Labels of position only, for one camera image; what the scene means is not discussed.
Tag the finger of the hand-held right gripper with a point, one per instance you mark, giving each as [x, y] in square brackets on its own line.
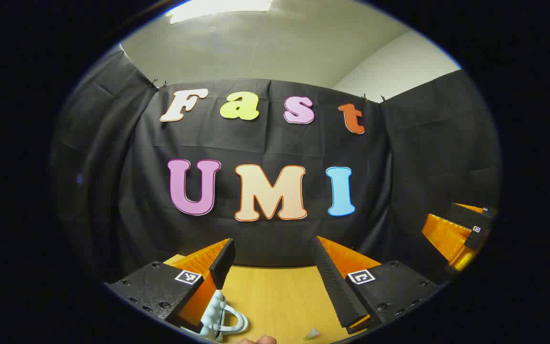
[466, 216]
[447, 239]

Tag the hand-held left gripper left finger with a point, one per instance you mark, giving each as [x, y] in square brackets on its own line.
[222, 263]

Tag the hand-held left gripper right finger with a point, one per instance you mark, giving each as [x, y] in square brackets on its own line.
[334, 282]

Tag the light blue suitcase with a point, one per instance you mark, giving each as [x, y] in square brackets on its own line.
[214, 315]

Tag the silver skin care tube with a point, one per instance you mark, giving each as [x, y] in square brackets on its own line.
[312, 334]

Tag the black backdrop cloth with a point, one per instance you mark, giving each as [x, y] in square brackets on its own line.
[275, 143]

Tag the ceiling light panel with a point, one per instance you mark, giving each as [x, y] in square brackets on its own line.
[217, 8]

